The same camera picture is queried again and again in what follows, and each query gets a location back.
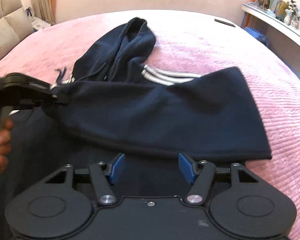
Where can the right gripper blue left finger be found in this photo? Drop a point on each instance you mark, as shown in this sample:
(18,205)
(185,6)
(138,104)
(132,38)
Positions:
(104,175)

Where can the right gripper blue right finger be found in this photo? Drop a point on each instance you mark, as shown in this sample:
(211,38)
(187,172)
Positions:
(200,175)

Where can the navy hoodie with white stripes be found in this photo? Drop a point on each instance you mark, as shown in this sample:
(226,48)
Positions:
(117,104)

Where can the beige padded headboard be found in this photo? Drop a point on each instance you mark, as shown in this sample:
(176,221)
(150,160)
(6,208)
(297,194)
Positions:
(15,25)

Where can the nightstand with items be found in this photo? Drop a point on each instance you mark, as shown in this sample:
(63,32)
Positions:
(37,23)

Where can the pink quilted bedspread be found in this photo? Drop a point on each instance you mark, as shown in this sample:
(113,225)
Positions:
(195,43)

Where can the blue plastic stool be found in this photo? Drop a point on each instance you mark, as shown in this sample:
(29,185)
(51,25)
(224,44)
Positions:
(258,35)

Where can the row of books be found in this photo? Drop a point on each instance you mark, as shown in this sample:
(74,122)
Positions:
(276,8)

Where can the white vase with flowers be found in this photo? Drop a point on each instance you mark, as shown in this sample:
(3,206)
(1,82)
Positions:
(292,12)

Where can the white wall shelf desk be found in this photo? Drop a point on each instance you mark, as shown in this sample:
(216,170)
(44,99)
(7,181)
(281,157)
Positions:
(287,30)

